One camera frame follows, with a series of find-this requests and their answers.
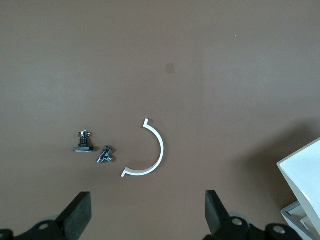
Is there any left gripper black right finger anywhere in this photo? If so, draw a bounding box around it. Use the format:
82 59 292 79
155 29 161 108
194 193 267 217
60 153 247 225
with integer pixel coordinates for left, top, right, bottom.
203 189 305 240

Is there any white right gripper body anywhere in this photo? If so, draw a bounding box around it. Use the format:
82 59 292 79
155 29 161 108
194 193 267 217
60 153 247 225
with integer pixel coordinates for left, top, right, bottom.
276 136 320 240

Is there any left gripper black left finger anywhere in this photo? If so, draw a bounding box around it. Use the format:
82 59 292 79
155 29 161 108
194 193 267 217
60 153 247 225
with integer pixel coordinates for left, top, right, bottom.
0 191 93 240

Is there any white metal drawer tray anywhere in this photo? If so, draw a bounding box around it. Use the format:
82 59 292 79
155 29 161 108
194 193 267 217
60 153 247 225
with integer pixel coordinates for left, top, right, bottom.
279 199 316 240

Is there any small silver screw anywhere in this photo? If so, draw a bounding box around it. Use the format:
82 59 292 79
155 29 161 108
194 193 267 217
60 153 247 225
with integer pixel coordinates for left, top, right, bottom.
96 145 115 165

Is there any black push button switch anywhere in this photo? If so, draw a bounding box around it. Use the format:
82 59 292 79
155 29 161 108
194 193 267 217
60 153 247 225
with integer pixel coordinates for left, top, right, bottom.
72 129 95 153

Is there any white semicircular plastic bracket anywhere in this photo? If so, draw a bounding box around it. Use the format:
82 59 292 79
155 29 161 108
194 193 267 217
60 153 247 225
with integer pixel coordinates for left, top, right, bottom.
120 118 165 178

